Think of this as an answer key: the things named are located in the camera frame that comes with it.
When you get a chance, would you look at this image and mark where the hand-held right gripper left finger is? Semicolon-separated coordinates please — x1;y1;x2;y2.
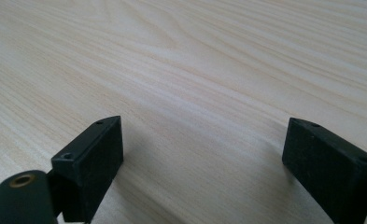
47;115;124;224

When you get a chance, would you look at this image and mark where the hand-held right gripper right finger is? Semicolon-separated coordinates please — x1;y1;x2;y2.
281;117;367;224

